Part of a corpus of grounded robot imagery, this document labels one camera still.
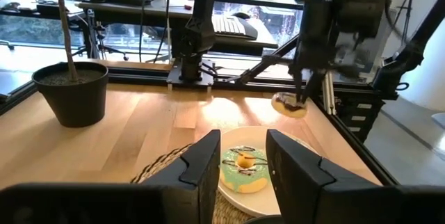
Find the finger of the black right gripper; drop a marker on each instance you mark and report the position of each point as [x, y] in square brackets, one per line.
[298, 85]
[313, 86]

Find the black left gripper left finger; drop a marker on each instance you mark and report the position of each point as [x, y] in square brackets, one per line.
[187, 189]

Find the black window frame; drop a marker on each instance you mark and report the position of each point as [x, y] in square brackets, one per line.
[243, 0]

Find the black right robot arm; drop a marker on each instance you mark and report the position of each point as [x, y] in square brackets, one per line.
[201, 25]

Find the black drawer unit white labels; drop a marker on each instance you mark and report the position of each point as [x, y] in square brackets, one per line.
[361, 126]

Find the green donut chocolate drizzle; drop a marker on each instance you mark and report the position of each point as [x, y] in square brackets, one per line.
[243, 180]

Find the black plant pot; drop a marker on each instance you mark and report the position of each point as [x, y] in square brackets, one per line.
[74, 102]

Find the dark office desk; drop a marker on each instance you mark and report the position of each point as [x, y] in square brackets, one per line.
[156, 10]

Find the small green leafy tree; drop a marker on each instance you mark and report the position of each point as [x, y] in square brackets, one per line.
[64, 25]

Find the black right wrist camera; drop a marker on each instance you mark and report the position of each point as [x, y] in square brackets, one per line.
[363, 13]

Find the chocolate glazed donut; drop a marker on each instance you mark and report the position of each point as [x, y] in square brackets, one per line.
[286, 111]

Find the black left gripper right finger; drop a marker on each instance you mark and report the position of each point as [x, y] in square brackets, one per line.
[313, 189]

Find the round woven straw placemat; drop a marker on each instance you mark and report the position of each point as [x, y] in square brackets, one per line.
[163, 165]

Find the black office chair base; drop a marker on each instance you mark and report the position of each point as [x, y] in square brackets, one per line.
[114, 50]

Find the white computer keyboard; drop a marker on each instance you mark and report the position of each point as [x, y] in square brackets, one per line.
[233, 25]

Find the white aluminium bracket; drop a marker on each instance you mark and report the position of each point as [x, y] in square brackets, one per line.
[328, 93]

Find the black aluminium rig frame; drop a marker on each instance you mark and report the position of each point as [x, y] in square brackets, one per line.
[139, 74]

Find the white round plate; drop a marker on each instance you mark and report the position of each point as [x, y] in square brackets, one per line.
[243, 203]

